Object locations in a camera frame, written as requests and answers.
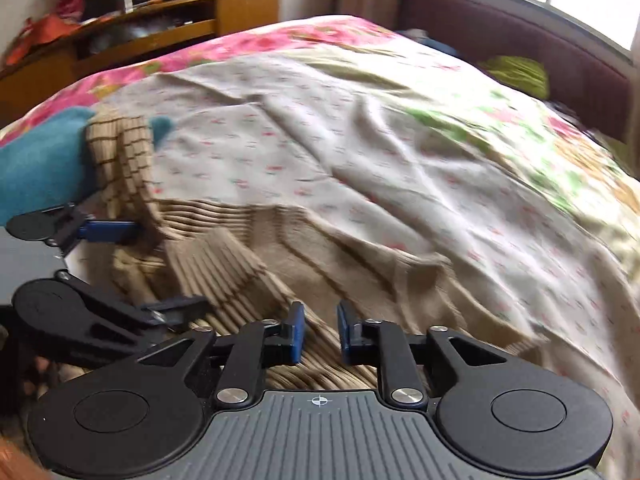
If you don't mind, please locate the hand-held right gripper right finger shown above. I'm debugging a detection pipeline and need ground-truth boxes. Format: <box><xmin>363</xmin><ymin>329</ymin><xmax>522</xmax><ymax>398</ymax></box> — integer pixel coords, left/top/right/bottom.
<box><xmin>336</xmin><ymin>301</ymin><xmax>508</xmax><ymax>406</ymax></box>

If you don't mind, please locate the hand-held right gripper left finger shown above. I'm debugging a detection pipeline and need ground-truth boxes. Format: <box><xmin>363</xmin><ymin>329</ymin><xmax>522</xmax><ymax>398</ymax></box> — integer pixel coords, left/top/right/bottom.
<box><xmin>136</xmin><ymin>301</ymin><xmax>307</xmax><ymax>409</ymax></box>

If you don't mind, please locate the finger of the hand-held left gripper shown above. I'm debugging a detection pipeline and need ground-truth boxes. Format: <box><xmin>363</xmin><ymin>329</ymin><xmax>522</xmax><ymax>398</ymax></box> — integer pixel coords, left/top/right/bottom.
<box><xmin>54</xmin><ymin>270</ymin><xmax>209</xmax><ymax>367</ymax></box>
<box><xmin>47</xmin><ymin>204</ymin><xmax>144</xmax><ymax>257</ymax></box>

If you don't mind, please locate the beige striped knit sweater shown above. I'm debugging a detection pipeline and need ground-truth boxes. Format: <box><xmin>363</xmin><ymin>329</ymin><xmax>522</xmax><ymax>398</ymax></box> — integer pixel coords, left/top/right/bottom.
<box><xmin>82</xmin><ymin>114</ymin><xmax>551</xmax><ymax>392</ymax></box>

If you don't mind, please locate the person's left hand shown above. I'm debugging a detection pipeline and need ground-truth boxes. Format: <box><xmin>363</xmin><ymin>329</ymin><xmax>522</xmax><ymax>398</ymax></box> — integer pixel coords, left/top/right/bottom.
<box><xmin>31</xmin><ymin>356</ymin><xmax>87</xmax><ymax>387</ymax></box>

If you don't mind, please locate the blue knit sweater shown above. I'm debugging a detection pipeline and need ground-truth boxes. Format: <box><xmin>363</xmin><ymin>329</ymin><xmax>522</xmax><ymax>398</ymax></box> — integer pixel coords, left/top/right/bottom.
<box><xmin>0</xmin><ymin>107</ymin><xmax>174</xmax><ymax>229</ymax></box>

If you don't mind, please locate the cream cherry print sheet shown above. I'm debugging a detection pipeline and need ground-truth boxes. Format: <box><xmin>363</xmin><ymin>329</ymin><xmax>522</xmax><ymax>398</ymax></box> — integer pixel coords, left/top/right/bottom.
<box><xmin>107</xmin><ymin>42</ymin><xmax>640</xmax><ymax>480</ymax></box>

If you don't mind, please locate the orange brown cloth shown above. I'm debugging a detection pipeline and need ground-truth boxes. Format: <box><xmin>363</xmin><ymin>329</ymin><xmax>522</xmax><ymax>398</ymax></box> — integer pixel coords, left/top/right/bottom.
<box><xmin>0</xmin><ymin>437</ymin><xmax>47</xmax><ymax>480</ymax></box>

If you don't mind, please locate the red orange cloth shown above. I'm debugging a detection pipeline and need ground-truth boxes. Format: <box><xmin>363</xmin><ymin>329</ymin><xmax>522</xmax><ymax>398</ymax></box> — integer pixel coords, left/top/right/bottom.
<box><xmin>5</xmin><ymin>12</ymin><xmax>82</xmax><ymax>66</ymax></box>

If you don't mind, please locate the wooden desk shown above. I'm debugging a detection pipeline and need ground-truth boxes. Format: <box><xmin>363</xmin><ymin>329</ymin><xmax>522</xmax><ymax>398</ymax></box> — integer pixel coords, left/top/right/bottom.
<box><xmin>0</xmin><ymin>0</ymin><xmax>287</xmax><ymax>127</ymax></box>

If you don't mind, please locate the pink floral bedspread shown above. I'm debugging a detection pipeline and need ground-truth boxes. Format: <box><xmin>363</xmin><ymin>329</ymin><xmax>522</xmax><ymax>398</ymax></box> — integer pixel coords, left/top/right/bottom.
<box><xmin>0</xmin><ymin>14</ymin><xmax>640</xmax><ymax>281</ymax></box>

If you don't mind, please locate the dark blue cloth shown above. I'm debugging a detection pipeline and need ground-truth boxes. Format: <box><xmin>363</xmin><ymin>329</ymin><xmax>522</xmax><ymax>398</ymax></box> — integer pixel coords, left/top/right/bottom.
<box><xmin>412</xmin><ymin>30</ymin><xmax>463</xmax><ymax>58</ymax></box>

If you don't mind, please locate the green cloth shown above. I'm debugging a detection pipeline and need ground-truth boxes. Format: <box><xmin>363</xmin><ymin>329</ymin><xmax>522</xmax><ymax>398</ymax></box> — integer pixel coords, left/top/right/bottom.
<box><xmin>479</xmin><ymin>55</ymin><xmax>551</xmax><ymax>99</ymax></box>

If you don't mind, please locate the maroon padded headboard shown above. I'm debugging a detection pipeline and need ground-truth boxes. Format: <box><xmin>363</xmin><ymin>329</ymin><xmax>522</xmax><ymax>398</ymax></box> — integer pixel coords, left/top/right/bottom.
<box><xmin>399</xmin><ymin>0</ymin><xmax>634</xmax><ymax>147</ymax></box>

